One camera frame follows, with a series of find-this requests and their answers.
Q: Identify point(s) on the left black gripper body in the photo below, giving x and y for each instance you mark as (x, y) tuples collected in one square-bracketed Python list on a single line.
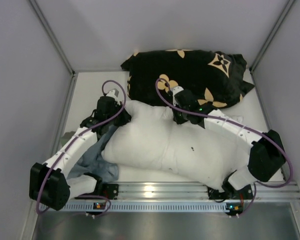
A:
[(122, 115)]

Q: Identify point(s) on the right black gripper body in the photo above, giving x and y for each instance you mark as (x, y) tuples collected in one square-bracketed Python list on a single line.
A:
[(179, 117)]

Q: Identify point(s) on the white pillow insert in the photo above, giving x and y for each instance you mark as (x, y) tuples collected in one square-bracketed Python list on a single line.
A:
[(153, 141)]

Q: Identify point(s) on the blue grey pillowcase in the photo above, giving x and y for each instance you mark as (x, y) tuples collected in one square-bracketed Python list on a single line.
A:
[(92, 161)]

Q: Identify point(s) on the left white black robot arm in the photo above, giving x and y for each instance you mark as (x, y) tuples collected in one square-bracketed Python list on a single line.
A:
[(48, 181)]

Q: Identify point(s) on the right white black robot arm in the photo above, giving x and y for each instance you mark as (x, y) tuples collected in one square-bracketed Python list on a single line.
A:
[(265, 150)]

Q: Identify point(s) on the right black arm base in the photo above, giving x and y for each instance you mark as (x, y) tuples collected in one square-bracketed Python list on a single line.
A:
[(216, 195)]

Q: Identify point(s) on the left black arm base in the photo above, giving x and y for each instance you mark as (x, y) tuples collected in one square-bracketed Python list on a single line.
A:
[(110, 191)]

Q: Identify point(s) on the black floral plush pillow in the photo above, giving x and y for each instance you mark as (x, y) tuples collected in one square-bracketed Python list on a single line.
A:
[(213, 77)]

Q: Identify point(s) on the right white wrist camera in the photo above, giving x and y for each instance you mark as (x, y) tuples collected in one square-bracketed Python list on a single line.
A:
[(175, 90)]

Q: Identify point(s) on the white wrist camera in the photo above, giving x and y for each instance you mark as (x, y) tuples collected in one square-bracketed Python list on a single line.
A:
[(175, 90), (113, 93)]

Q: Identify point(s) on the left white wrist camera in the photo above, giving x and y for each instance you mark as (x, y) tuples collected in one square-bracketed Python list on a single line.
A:
[(113, 93)]

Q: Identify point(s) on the aluminium front rail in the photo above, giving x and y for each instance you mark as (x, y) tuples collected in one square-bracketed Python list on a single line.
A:
[(191, 191)]

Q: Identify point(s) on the slotted grey cable duct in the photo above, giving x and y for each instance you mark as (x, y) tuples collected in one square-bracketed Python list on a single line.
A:
[(164, 207)]

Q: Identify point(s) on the left aluminium frame post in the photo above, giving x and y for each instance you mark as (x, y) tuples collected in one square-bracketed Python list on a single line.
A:
[(51, 35)]

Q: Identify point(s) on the aluminium frame post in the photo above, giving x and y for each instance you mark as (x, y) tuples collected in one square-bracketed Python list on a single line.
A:
[(51, 35), (273, 32)]

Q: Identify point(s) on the right aluminium frame post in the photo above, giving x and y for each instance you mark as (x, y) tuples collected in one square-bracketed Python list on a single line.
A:
[(273, 32)]

